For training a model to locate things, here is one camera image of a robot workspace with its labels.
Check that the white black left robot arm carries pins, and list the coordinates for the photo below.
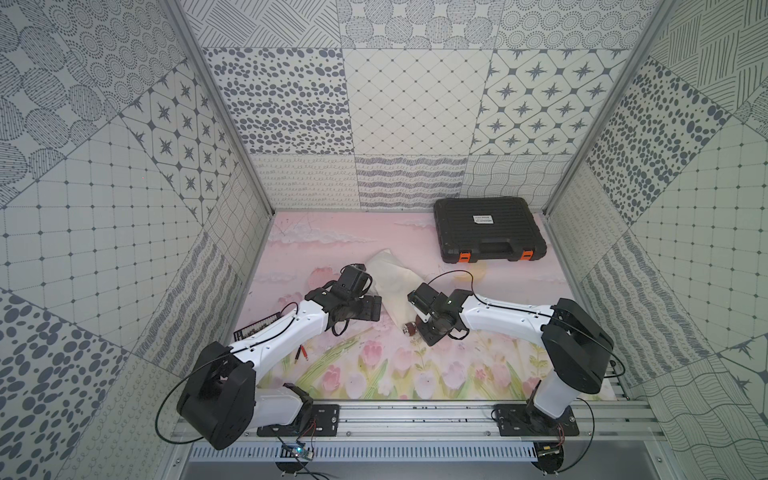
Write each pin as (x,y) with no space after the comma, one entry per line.
(221,400)

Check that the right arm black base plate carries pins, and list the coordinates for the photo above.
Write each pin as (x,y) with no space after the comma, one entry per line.
(522,420)

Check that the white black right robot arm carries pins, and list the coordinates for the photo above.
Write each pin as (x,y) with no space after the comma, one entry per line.
(579,350)

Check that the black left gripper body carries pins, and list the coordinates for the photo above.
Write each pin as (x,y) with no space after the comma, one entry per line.
(365,306)

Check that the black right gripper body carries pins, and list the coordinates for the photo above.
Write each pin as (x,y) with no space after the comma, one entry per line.
(430,330)

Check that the black plastic tool case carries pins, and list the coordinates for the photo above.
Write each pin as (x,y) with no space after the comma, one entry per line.
(470,230)

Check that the aluminium mounting rail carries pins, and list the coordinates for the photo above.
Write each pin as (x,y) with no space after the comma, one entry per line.
(469,421)

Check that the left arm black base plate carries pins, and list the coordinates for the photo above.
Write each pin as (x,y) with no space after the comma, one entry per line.
(317,420)

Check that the white cloth soil bag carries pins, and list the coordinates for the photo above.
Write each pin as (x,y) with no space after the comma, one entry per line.
(393,281)

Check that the brown metal faucet valve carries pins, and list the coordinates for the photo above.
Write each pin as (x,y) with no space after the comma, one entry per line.
(410,329)

